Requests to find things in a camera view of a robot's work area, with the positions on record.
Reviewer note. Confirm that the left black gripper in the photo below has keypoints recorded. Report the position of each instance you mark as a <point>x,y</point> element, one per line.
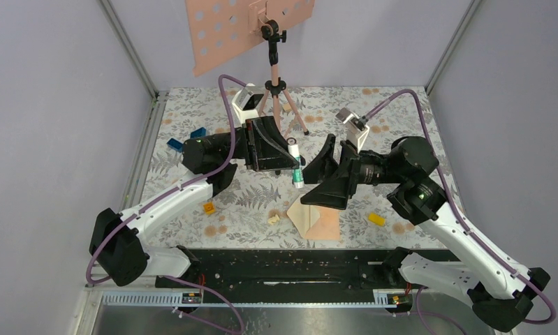
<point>265,147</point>

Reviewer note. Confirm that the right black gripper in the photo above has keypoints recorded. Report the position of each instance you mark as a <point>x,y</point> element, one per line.
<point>335,190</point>

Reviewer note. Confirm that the tan paper envelope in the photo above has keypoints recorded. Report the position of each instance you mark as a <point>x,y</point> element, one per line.
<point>315,222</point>

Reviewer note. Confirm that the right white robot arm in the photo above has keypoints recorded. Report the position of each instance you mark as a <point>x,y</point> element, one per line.
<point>497,288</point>

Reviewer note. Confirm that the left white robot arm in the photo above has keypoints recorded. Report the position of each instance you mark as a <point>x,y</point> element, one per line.
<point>119,241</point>

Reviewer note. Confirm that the floral patterned table mat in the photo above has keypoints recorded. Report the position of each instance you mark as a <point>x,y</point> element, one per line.
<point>242,210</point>

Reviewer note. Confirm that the yellow toy brick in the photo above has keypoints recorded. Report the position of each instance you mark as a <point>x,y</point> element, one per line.
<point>376,219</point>

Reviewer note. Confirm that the cream chess knight piece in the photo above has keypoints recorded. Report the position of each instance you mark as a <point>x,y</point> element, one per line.
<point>273,220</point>

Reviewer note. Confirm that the large blue toy brick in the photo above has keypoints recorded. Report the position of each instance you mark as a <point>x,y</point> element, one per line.
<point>199,132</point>

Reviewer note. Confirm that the orange square toy brick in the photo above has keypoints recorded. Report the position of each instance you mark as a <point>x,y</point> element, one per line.
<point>209,208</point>

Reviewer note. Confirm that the small blue toy brick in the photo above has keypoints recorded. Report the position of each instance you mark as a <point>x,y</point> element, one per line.
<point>175,145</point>

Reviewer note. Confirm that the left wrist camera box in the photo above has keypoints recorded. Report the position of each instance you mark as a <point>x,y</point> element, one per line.
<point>246,102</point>

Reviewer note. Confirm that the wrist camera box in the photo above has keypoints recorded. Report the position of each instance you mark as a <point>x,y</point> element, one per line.
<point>357,130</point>
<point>246,102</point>

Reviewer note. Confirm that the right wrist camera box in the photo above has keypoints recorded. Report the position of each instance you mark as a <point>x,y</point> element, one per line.
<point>357,130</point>

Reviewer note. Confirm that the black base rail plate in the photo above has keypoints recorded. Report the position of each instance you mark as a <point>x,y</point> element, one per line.
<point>296,276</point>

